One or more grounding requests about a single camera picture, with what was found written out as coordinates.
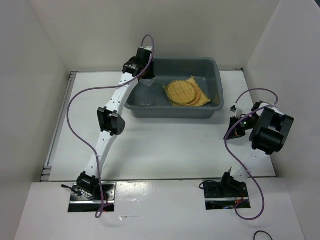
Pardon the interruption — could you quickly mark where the round orange woven tray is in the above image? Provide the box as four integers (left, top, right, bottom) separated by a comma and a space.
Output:
189, 85, 201, 106

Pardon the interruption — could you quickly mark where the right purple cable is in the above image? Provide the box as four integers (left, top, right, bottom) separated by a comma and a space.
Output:
223, 87, 279, 221

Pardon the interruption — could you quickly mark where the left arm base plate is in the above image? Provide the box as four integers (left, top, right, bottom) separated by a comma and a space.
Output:
64, 182, 117, 213

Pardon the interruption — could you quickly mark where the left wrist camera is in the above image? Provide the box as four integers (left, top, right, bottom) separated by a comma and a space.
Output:
140, 46, 153, 52

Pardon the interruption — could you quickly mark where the clear plastic cup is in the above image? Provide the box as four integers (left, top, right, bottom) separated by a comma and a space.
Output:
139, 78, 155, 87
136, 95, 155, 107

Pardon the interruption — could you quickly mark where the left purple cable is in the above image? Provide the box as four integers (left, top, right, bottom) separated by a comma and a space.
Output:
67, 34, 156, 218

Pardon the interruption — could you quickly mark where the black cable loop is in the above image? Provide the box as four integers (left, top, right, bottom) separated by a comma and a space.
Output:
254, 230, 274, 240

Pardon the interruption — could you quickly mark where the rectangular woven bamboo mat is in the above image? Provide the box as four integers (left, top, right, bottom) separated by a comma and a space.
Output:
165, 76, 211, 107

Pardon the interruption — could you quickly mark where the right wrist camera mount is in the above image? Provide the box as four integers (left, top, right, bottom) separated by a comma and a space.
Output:
230, 103, 244, 118

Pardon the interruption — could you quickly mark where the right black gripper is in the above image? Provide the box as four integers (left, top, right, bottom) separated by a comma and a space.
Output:
223, 115, 259, 140

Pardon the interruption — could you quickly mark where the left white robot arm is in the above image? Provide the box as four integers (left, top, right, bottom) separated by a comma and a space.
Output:
76, 46, 154, 200

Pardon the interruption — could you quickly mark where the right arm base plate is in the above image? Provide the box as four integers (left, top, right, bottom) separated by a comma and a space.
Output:
199, 180, 251, 210

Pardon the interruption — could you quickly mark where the purple cable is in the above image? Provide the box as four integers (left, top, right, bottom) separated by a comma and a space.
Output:
67, 34, 156, 218
223, 87, 279, 221

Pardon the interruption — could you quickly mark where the aluminium table rail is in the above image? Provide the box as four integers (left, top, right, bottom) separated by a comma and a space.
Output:
40, 71, 78, 182

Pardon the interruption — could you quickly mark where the round bamboo tray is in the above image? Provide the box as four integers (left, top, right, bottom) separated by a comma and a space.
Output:
163, 80, 198, 105

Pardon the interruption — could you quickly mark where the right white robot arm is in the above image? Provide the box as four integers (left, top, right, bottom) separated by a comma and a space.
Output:
218, 101, 294, 198

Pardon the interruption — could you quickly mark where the grey plastic bin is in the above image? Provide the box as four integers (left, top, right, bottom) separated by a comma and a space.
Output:
125, 57, 224, 119

